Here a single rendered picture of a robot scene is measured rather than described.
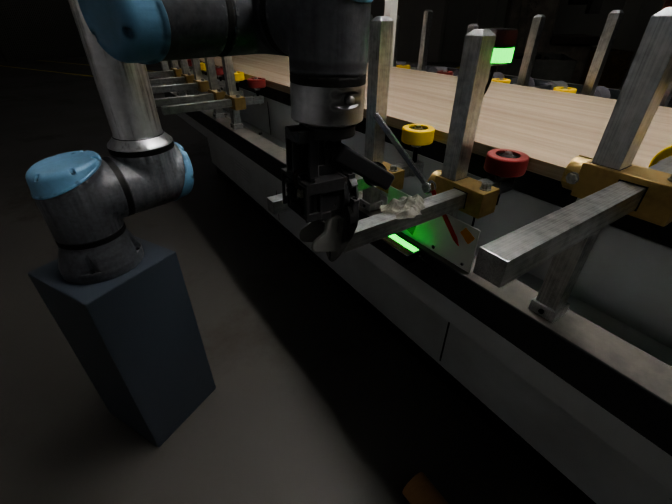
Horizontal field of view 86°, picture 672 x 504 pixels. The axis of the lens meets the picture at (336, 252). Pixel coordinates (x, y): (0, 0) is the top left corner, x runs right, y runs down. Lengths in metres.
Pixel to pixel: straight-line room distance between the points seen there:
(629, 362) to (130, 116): 1.06
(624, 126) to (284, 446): 1.16
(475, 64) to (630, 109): 0.24
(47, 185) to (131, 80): 0.28
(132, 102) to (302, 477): 1.09
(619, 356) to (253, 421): 1.05
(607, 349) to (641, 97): 0.37
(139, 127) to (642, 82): 0.92
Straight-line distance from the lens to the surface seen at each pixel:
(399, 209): 0.62
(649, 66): 0.59
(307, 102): 0.44
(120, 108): 0.99
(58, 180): 0.95
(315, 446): 1.29
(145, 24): 0.43
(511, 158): 0.80
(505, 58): 0.74
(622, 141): 0.60
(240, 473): 1.29
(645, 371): 0.72
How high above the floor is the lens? 1.14
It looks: 33 degrees down
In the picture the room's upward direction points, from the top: straight up
